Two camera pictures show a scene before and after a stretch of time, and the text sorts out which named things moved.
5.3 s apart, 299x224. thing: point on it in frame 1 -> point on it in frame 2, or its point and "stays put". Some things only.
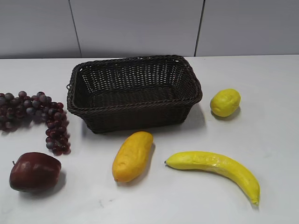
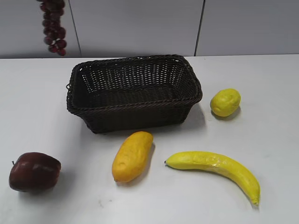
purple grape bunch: [20, 112] -> [54, 33]
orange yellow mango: [131, 157] stays put
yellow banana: [205, 161] stays put
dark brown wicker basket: [133, 93] stays put
